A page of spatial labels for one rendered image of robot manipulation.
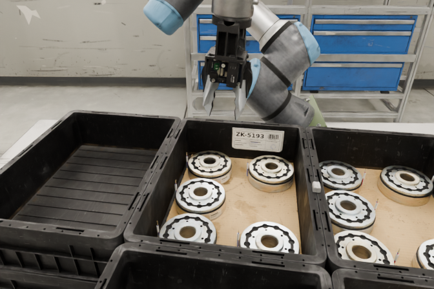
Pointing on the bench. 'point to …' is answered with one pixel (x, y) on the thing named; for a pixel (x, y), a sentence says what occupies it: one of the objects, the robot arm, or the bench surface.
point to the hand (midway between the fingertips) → (223, 110)
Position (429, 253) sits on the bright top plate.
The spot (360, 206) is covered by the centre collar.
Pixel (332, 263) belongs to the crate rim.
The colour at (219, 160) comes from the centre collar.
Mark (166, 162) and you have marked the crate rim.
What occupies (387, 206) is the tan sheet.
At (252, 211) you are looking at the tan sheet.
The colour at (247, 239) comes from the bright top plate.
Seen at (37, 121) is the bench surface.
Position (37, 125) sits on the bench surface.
